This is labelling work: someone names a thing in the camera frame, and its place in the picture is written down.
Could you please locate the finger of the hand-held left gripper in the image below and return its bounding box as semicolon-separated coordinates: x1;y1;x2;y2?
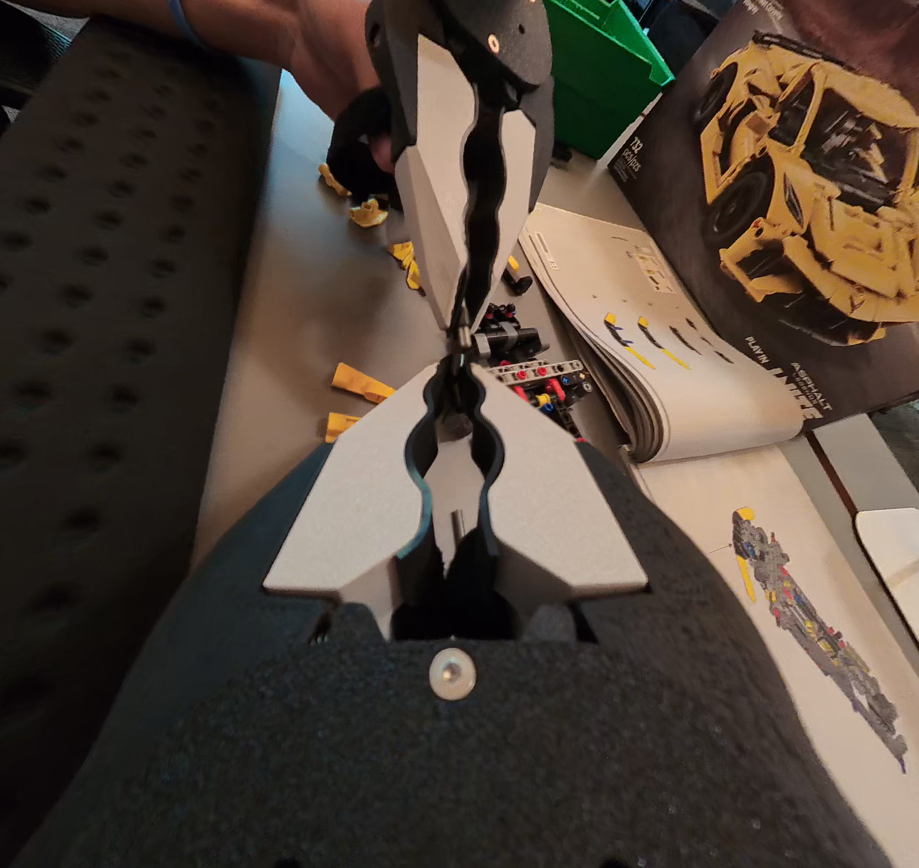
458;111;544;332
393;35;481;332

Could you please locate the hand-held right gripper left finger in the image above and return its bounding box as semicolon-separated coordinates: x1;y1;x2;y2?
262;363;460;641

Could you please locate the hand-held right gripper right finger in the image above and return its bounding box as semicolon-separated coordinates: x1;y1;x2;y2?
459;366;650;641

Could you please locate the pile of yellow lego pieces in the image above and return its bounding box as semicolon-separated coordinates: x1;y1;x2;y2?
318;163;425;295

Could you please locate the lego car chassis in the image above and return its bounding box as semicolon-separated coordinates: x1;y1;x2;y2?
470;301;598;445

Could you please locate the white instruction booklet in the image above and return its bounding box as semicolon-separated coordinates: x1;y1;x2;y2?
517;204;919;868

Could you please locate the lego set box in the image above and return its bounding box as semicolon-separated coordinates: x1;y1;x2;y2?
606;0;919;431

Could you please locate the person's left hand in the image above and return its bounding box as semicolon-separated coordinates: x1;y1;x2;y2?
185;0;397;174

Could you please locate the green plastic bin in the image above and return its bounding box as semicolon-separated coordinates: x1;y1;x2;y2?
529;0;676;160

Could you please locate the white stand base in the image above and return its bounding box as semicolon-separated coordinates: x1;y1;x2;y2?
854;508;919;643

